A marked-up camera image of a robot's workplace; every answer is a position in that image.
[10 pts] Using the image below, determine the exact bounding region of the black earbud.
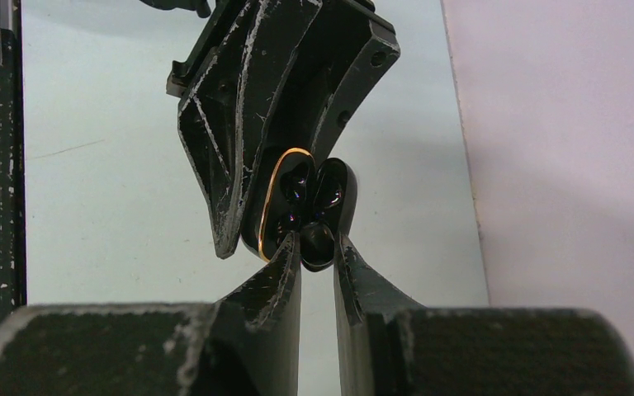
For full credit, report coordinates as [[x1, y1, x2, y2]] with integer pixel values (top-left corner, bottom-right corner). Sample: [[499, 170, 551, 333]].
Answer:
[[300, 221, 334, 272]]

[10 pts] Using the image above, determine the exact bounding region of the black earbud charging case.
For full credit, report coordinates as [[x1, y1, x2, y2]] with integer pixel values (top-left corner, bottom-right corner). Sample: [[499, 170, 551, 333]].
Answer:
[[240, 148, 357, 262]]

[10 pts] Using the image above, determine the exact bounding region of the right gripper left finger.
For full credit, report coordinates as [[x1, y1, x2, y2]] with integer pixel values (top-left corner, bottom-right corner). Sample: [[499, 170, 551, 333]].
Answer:
[[0, 233, 300, 395]]

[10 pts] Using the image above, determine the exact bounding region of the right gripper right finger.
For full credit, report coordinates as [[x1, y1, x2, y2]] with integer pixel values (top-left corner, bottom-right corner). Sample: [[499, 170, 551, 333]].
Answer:
[[334, 235, 634, 395]]

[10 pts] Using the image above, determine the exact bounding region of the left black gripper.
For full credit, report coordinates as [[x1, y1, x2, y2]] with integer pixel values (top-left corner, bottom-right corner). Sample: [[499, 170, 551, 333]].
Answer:
[[142, 0, 400, 259]]

